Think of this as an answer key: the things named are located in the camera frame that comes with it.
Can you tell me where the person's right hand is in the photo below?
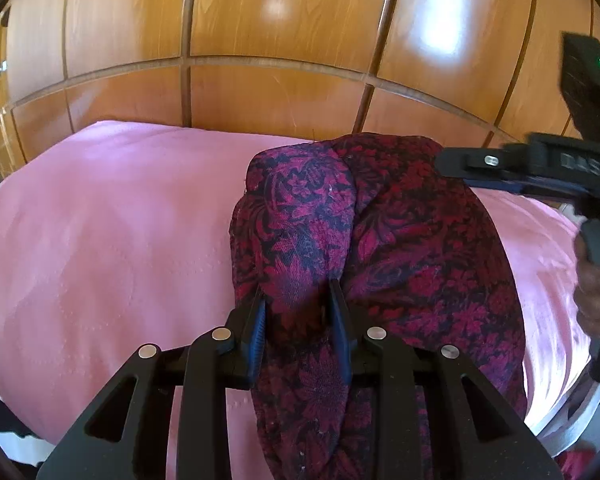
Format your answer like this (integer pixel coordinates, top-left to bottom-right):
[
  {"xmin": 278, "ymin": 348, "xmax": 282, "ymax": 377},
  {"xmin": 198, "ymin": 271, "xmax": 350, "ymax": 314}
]
[{"xmin": 574, "ymin": 235, "xmax": 600, "ymax": 341}]

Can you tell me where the pink bed sheet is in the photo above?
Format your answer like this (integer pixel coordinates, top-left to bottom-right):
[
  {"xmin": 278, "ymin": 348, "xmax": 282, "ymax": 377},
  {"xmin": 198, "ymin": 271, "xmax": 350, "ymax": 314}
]
[{"xmin": 0, "ymin": 120, "xmax": 593, "ymax": 480}]

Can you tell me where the white mattress edge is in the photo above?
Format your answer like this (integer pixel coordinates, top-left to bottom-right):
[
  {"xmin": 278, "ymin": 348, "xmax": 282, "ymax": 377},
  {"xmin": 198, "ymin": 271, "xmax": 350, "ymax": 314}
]
[{"xmin": 525, "ymin": 380, "xmax": 600, "ymax": 461}]

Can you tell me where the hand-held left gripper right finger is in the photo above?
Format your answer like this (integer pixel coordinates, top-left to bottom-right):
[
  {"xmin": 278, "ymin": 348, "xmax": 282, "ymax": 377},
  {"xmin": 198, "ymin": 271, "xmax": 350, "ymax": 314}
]
[{"xmin": 329, "ymin": 278, "xmax": 563, "ymax": 480}]

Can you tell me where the dark red cloth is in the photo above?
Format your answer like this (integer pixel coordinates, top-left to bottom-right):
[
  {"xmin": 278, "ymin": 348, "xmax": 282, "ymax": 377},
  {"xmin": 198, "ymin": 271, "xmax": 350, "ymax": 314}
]
[{"xmin": 554, "ymin": 449, "xmax": 600, "ymax": 480}]

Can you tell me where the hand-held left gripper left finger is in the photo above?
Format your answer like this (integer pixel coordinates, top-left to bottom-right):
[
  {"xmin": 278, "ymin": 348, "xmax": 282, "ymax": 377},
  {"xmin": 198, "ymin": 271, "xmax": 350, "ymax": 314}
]
[{"xmin": 35, "ymin": 285, "xmax": 267, "ymax": 480}]

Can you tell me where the maroon floral top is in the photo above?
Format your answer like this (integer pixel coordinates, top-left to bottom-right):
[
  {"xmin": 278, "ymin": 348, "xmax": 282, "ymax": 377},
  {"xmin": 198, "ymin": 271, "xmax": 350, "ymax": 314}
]
[{"xmin": 228, "ymin": 132, "xmax": 528, "ymax": 480}]

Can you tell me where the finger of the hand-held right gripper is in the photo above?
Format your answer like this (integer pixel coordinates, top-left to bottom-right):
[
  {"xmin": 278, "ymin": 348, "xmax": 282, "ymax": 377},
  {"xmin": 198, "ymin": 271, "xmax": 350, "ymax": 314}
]
[
  {"xmin": 435, "ymin": 146, "xmax": 531, "ymax": 178},
  {"xmin": 462, "ymin": 170, "xmax": 578, "ymax": 202}
]

